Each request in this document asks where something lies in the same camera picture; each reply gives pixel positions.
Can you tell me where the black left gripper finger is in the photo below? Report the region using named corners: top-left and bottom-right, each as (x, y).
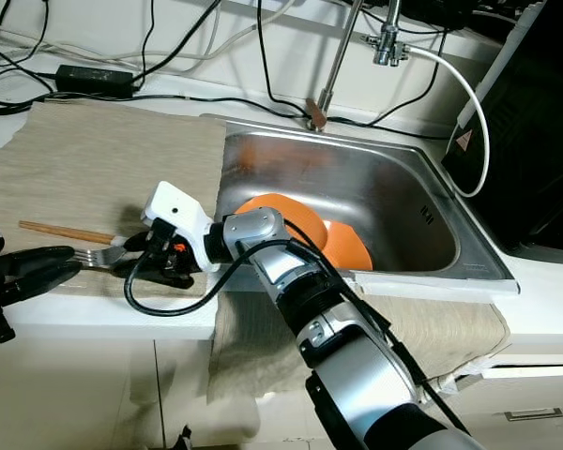
top-left (30, 272), bottom-right (99, 299)
top-left (30, 246), bottom-right (109, 275)

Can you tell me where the silver metal fork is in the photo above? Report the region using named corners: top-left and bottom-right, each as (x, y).
top-left (70, 242), bottom-right (132, 273)

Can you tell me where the large orange plate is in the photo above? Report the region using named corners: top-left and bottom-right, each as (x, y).
top-left (235, 192), bottom-right (329, 247)

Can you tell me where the small orange bowl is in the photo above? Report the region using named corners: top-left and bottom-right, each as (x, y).
top-left (322, 218), bottom-right (374, 273)

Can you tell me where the beige counter mat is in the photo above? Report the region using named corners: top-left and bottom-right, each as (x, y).
top-left (0, 100), bottom-right (228, 301)

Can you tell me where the white base cabinet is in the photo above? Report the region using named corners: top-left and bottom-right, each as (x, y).
top-left (0, 319), bottom-right (563, 450)

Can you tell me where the beige hanging towel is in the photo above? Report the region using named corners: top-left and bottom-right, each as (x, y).
top-left (206, 292), bottom-right (512, 406)

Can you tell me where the black power brick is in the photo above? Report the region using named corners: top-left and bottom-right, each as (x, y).
top-left (56, 64), bottom-right (134, 95)

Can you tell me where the stainless steel sink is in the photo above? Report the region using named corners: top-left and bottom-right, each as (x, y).
top-left (202, 112), bottom-right (525, 293)

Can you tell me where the chrome water valve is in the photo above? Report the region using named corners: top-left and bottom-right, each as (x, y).
top-left (366, 0), bottom-right (411, 67)

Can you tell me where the black appliance with warning sticker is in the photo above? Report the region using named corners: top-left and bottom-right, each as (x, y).
top-left (441, 0), bottom-right (563, 256)

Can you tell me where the white grey wand tube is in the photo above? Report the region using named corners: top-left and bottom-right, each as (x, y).
top-left (455, 0), bottom-right (547, 130)

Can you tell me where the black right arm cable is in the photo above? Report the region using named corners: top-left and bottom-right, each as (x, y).
top-left (125, 239), bottom-right (297, 318)

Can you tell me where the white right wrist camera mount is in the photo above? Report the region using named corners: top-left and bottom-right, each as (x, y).
top-left (141, 181), bottom-right (219, 275)

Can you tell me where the black hanging power cable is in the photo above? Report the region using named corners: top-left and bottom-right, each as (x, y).
top-left (255, 0), bottom-right (315, 121)

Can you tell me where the white water hose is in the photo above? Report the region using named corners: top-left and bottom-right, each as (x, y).
top-left (405, 43), bottom-right (492, 200)

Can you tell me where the grey drawer handle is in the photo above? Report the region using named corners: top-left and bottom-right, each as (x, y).
top-left (502, 407), bottom-right (563, 424)

